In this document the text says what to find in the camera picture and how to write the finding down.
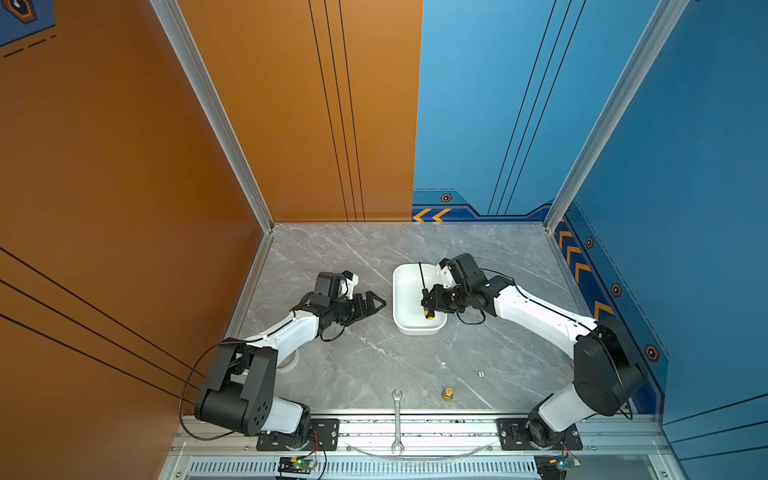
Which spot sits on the white plastic bin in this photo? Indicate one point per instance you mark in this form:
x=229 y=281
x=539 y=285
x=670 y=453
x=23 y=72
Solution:
x=409 y=280

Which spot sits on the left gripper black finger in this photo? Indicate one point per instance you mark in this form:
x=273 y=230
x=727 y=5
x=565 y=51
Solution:
x=371 y=300
x=361 y=312

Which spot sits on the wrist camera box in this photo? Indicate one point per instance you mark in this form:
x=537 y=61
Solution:
x=336 y=285
x=461 y=270

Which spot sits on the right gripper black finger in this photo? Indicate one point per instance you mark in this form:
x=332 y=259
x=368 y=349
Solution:
x=433 y=308
x=435 y=294

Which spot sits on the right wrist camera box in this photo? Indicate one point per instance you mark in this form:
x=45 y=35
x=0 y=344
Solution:
x=461 y=270

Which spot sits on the aluminium corner post right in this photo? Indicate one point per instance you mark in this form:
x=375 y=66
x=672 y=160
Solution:
x=653 y=38

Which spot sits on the green circuit board left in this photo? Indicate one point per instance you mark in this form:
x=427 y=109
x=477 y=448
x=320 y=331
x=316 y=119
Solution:
x=296 y=467

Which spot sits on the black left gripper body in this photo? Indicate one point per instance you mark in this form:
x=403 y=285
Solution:
x=342 y=311

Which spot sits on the aluminium front rail frame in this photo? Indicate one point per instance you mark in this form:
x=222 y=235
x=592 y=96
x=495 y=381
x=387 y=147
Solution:
x=463 y=444

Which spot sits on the circuit board right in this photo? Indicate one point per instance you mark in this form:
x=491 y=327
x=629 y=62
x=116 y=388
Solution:
x=556 y=467

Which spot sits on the aluminium corner post left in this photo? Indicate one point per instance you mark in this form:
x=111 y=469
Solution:
x=177 y=31

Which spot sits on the aluminium corner post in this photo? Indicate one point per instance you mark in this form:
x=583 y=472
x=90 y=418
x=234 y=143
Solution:
x=653 y=38
x=177 y=31

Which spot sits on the silver combination wrench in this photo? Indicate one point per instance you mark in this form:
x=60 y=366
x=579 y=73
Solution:
x=397 y=447

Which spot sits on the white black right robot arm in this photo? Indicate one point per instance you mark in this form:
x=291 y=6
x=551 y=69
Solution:
x=607 y=366

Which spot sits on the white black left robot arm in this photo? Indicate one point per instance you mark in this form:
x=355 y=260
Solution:
x=238 y=393

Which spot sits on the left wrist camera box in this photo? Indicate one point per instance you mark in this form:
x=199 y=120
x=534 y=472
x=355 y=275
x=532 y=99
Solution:
x=336 y=285

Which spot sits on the yellow black handled screwdriver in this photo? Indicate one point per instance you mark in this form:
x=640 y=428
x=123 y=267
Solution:
x=423 y=281

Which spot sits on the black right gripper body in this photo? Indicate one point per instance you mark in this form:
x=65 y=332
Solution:
x=457 y=297

